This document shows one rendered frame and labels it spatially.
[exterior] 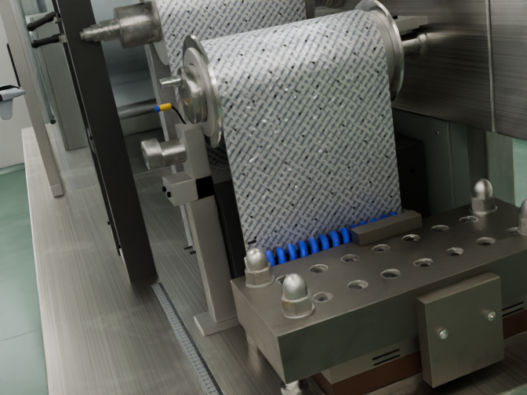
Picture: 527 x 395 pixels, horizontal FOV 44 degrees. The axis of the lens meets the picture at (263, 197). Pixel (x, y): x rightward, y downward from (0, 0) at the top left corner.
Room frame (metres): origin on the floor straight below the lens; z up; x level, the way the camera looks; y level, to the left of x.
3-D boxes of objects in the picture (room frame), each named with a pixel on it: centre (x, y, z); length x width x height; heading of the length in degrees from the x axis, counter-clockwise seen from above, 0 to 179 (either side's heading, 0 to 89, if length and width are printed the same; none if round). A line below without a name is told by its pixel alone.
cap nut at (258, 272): (0.72, 0.02, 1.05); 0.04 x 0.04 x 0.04
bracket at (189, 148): (0.87, 0.10, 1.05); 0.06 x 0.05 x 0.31; 107
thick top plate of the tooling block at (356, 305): (0.73, -0.16, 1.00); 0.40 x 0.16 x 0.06; 107
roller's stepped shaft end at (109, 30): (1.06, 0.21, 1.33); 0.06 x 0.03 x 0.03; 107
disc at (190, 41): (0.85, 0.06, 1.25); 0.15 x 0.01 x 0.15; 17
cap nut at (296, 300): (0.64, -0.02, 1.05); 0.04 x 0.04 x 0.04
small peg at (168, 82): (0.84, 0.09, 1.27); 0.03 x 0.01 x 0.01; 107
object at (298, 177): (0.83, -0.08, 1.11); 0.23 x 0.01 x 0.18; 107
